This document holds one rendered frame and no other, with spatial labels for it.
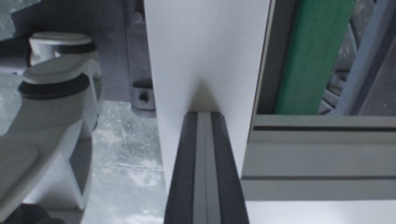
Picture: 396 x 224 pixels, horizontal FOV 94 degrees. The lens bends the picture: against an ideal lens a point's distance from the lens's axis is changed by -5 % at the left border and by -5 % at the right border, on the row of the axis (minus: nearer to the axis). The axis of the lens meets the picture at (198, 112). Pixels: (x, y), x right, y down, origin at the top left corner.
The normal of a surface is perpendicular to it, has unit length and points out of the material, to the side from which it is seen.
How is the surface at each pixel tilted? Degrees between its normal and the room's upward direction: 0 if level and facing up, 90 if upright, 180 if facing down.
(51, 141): 90
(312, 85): 0
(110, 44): 0
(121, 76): 0
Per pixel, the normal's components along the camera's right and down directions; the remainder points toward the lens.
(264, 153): 0.00, -0.86
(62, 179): 0.04, 0.51
